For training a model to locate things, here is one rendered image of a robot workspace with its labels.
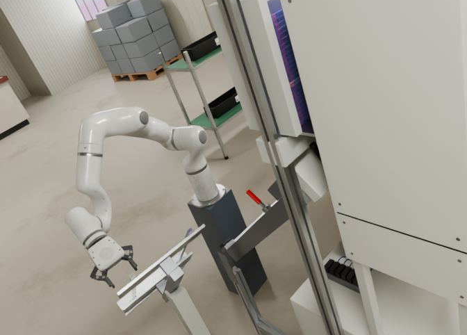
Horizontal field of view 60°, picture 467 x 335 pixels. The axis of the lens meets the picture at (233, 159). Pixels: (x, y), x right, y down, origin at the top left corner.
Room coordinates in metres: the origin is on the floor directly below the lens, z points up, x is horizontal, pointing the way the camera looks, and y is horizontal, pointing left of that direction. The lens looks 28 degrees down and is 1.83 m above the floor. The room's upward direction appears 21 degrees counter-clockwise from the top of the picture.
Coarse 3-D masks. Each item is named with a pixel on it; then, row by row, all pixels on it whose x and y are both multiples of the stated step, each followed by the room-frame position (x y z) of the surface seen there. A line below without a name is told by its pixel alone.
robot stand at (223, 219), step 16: (192, 208) 1.80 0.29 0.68; (208, 208) 1.71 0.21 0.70; (224, 208) 1.75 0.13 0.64; (208, 224) 1.74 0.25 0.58; (224, 224) 1.72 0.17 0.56; (240, 224) 1.78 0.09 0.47; (208, 240) 1.80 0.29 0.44; (256, 256) 1.80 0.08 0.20; (224, 272) 1.79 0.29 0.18; (256, 272) 1.77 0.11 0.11; (256, 288) 1.74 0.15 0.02
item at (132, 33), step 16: (128, 0) 8.56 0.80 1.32; (144, 0) 7.70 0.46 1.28; (96, 16) 7.99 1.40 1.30; (112, 16) 7.73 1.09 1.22; (128, 16) 7.93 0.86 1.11; (144, 16) 7.72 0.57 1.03; (160, 16) 7.82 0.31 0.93; (96, 32) 8.19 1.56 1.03; (112, 32) 7.78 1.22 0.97; (128, 32) 7.41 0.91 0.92; (144, 32) 7.51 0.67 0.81; (160, 32) 7.74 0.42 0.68; (112, 48) 7.99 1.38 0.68; (128, 48) 7.59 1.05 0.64; (144, 48) 7.43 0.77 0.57; (160, 48) 7.65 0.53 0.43; (176, 48) 7.86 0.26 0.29; (112, 64) 8.18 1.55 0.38; (128, 64) 7.76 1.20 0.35; (144, 64) 7.39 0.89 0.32; (160, 64) 7.54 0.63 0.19
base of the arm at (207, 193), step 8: (208, 168) 1.80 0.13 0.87; (192, 176) 1.76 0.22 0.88; (200, 176) 1.76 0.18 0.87; (208, 176) 1.78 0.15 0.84; (192, 184) 1.78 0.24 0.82; (200, 184) 1.76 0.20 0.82; (208, 184) 1.76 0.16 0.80; (216, 184) 1.89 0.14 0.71; (200, 192) 1.76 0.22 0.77; (208, 192) 1.76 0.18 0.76; (216, 192) 1.78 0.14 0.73; (224, 192) 1.78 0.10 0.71; (192, 200) 1.82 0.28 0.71; (200, 200) 1.78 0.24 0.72; (208, 200) 1.76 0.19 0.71; (216, 200) 1.74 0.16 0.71
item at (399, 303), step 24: (312, 288) 1.07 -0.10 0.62; (336, 288) 1.03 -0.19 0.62; (384, 288) 0.95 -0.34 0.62; (408, 288) 0.92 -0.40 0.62; (312, 312) 0.97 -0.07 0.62; (360, 312) 0.90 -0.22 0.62; (384, 312) 0.87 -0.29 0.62; (408, 312) 0.84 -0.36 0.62; (432, 312) 0.81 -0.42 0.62; (456, 312) 0.78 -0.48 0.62
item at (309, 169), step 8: (304, 152) 0.94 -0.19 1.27; (312, 152) 0.94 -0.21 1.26; (296, 160) 0.92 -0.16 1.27; (304, 160) 0.92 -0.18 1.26; (312, 160) 0.93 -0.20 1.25; (296, 168) 0.90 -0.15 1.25; (304, 168) 0.90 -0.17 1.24; (312, 168) 0.91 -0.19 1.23; (320, 168) 0.91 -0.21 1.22; (304, 176) 0.89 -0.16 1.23; (312, 176) 0.89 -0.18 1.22; (320, 176) 0.89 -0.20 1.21; (304, 184) 0.88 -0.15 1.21; (312, 184) 0.87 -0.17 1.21; (320, 184) 0.87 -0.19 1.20; (304, 192) 0.89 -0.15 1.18; (312, 192) 0.86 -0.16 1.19; (320, 192) 0.85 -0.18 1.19
